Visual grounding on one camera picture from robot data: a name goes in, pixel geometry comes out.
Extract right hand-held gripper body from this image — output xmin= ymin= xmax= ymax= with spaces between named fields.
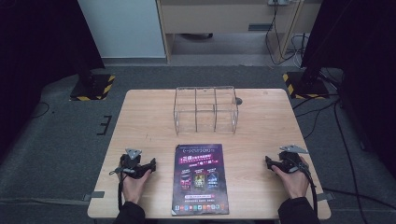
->
xmin=273 ymin=144 xmax=310 ymax=174

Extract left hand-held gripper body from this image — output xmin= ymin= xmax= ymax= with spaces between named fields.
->
xmin=119 ymin=147 xmax=151 ymax=180

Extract dark purple printed flyer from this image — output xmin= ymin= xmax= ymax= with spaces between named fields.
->
xmin=171 ymin=143 xmax=231 ymax=217

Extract clear acrylic organizer box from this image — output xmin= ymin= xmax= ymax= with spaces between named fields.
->
xmin=173 ymin=86 xmax=240 ymax=136

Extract person's right hand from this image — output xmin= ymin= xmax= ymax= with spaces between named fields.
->
xmin=270 ymin=155 xmax=311 ymax=200

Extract person's left hand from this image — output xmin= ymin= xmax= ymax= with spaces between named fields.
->
xmin=119 ymin=168 xmax=153 ymax=205

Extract black tape floor mark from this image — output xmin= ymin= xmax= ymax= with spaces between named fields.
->
xmin=96 ymin=115 xmax=113 ymax=136

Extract grey tape strip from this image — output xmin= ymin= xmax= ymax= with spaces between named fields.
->
xmin=82 ymin=190 xmax=106 ymax=202
xmin=317 ymin=191 xmax=336 ymax=203

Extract black stand base striped edge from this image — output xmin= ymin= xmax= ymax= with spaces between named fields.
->
xmin=69 ymin=73 xmax=117 ymax=102
xmin=282 ymin=71 xmax=332 ymax=100

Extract black curtain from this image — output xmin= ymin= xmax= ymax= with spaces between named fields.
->
xmin=0 ymin=0 xmax=106 ymax=162
xmin=300 ymin=0 xmax=396 ymax=180

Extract white panel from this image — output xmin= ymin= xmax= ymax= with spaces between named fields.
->
xmin=77 ymin=0 xmax=166 ymax=59

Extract light wooden desk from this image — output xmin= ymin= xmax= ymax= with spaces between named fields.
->
xmin=155 ymin=0 xmax=323 ymax=64

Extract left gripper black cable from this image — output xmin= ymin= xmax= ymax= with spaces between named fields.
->
xmin=108 ymin=167 xmax=129 ymax=213

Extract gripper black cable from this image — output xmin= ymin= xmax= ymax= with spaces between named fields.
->
xmin=108 ymin=167 xmax=129 ymax=213
xmin=290 ymin=157 xmax=318 ymax=217

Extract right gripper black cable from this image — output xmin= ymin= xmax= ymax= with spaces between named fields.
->
xmin=290 ymin=157 xmax=318 ymax=217

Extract thin black floor cable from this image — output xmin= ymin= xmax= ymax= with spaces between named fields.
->
xmin=31 ymin=102 xmax=50 ymax=119

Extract black hanging cables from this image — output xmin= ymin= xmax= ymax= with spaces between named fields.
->
xmin=264 ymin=0 xmax=309 ymax=67

